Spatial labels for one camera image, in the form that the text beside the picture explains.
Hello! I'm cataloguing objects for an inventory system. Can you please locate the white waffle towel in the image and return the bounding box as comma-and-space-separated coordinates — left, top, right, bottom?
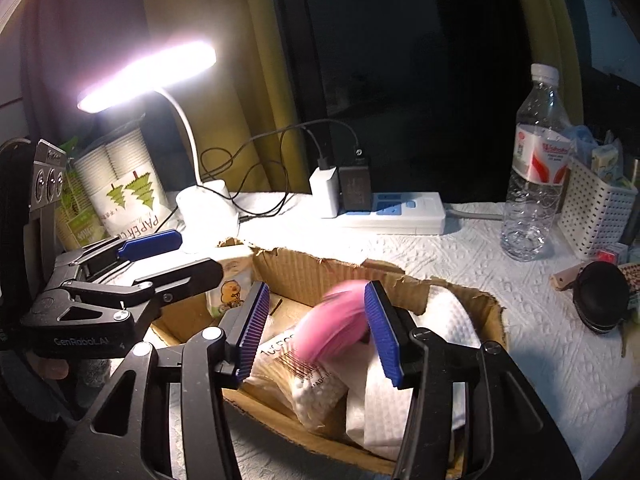
345, 285, 485, 461

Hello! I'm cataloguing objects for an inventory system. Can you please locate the teal curtain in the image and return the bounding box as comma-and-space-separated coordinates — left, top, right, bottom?
20, 0, 151, 161

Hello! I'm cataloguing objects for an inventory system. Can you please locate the black charger plug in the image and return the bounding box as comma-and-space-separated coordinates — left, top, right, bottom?
339, 156, 374, 211

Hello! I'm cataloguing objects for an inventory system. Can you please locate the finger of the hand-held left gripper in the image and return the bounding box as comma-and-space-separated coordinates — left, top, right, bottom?
52, 229, 183, 281
62, 257, 224, 322

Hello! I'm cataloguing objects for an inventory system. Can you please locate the colourful dotted card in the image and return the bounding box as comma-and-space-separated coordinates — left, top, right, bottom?
620, 262, 640, 311

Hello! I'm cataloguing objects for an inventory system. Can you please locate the white embossed tablecloth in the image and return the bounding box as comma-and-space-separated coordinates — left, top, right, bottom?
107, 190, 640, 480

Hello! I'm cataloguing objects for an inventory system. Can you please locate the white perforated basket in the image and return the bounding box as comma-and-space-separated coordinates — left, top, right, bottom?
557, 157, 639, 259

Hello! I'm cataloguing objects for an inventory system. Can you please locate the black round zip case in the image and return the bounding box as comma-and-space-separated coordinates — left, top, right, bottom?
572, 260, 631, 334

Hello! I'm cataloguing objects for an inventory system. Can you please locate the cardboard box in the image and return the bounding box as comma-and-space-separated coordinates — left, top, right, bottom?
150, 242, 507, 479

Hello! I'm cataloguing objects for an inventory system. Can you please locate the yellow curtain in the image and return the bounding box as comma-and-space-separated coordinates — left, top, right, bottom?
505, 0, 588, 126
140, 0, 321, 196

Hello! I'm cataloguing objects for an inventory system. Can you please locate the tissue pack with chick print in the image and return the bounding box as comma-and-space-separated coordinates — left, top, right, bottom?
205, 255, 256, 319

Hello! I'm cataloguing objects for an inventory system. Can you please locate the black charging cable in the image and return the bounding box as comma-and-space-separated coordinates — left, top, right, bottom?
277, 119, 364, 159
192, 120, 332, 223

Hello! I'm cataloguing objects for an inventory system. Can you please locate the clear plastic water bottle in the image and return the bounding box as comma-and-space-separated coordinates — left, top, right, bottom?
501, 63, 574, 262

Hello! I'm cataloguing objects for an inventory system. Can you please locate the white charger plug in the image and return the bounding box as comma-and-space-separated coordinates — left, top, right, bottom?
309, 167, 342, 219

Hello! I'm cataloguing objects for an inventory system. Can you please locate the white paper cup pack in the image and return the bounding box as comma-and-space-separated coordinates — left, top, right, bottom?
74, 127, 179, 242

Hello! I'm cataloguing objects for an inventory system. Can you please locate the cotton swab pack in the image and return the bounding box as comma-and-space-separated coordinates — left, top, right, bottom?
245, 327, 351, 433

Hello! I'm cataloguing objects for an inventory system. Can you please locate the person's left hand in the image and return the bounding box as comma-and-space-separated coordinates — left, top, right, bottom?
37, 359, 70, 382

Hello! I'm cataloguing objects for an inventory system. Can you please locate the dark window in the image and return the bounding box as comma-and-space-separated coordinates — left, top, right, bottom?
270, 0, 531, 206

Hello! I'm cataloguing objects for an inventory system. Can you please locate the green bag of brown cups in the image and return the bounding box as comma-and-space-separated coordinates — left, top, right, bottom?
52, 137, 108, 252

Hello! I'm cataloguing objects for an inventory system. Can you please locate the pink soft object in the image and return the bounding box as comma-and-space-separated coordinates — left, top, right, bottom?
292, 281, 373, 364

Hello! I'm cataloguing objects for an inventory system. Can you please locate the small pale yellow packet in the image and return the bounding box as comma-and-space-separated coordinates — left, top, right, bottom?
590, 132, 626, 187

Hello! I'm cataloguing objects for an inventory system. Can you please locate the white desk lamp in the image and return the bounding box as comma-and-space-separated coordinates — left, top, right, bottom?
76, 40, 241, 254

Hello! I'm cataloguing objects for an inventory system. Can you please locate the small red box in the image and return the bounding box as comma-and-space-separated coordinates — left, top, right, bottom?
597, 242, 630, 266

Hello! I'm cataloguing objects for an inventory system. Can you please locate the crumpled clear plastic bag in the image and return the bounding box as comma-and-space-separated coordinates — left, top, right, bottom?
565, 125, 608, 161

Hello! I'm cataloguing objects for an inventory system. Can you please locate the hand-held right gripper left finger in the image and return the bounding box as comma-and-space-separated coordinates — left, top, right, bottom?
62, 281, 271, 480

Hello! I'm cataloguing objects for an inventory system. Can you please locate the white power strip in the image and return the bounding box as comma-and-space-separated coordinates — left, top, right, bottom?
337, 191, 503, 236

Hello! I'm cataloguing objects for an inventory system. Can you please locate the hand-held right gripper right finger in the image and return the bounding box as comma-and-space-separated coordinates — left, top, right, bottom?
364, 281, 583, 480

